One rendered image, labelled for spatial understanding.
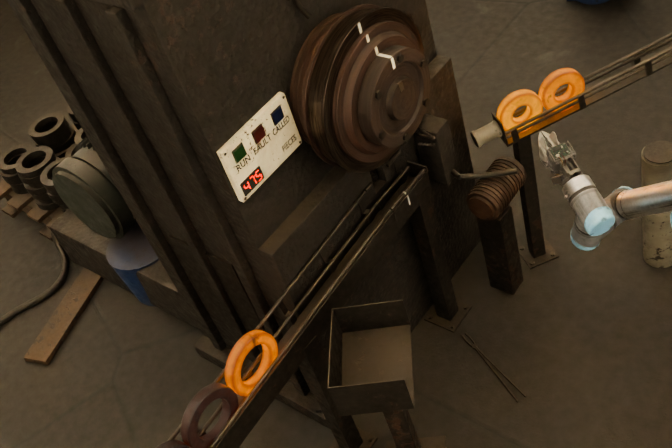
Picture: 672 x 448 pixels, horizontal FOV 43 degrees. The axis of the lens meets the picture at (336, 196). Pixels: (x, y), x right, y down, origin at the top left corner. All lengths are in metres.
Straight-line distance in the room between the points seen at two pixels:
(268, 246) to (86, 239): 1.49
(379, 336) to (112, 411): 1.35
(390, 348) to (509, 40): 2.38
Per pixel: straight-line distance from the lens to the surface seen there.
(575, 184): 2.65
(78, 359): 3.74
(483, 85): 4.22
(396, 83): 2.36
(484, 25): 4.63
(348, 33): 2.29
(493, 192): 2.91
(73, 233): 3.88
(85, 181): 3.41
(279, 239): 2.46
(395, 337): 2.48
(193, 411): 2.32
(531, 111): 2.92
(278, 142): 2.37
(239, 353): 2.35
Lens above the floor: 2.55
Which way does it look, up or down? 42 degrees down
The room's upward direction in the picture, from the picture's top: 19 degrees counter-clockwise
